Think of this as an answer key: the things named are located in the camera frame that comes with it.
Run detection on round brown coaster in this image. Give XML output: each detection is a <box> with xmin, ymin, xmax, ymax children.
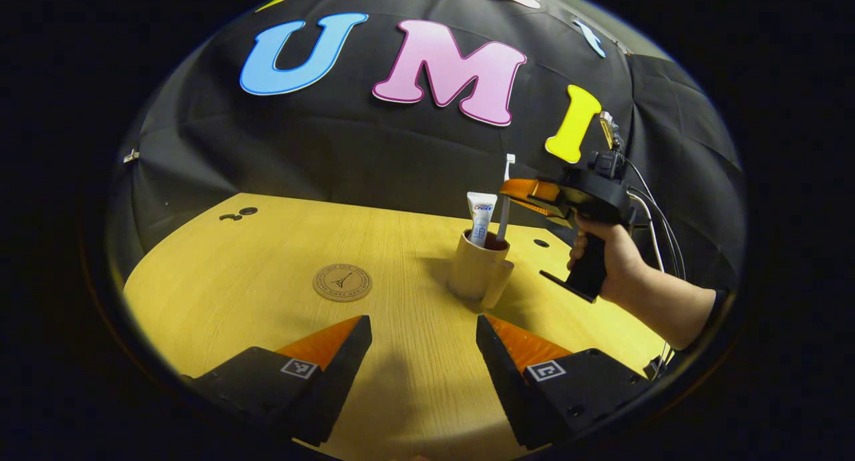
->
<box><xmin>313</xmin><ymin>263</ymin><xmax>373</xmax><ymax>303</ymax></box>

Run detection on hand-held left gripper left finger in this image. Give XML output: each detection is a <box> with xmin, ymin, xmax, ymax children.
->
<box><xmin>183</xmin><ymin>314</ymin><xmax>374</xmax><ymax>448</ymax></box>

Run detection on white toothpaste tube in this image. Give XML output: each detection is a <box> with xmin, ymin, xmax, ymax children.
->
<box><xmin>466</xmin><ymin>192</ymin><xmax>499</xmax><ymax>249</ymax></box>

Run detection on light blue toothbrush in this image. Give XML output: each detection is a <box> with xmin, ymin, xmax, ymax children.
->
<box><xmin>496</xmin><ymin>154</ymin><xmax>517</xmax><ymax>243</ymax></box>

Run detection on wooden desktop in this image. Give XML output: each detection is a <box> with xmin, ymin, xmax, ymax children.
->
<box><xmin>124</xmin><ymin>192</ymin><xmax>669</xmax><ymax>461</ymax></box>

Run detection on gripper cables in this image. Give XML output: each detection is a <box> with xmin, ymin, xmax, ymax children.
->
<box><xmin>625</xmin><ymin>157</ymin><xmax>690</xmax><ymax>375</ymax></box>

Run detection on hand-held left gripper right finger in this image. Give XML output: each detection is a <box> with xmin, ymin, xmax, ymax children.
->
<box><xmin>475</xmin><ymin>314</ymin><xmax>659</xmax><ymax>450</ymax></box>

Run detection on black backdrop cloth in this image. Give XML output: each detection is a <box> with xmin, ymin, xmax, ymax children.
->
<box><xmin>107</xmin><ymin>0</ymin><xmax>747</xmax><ymax>295</ymax></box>

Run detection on beige cup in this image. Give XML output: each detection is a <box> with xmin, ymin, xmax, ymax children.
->
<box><xmin>448</xmin><ymin>229</ymin><xmax>516</xmax><ymax>313</ymax></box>

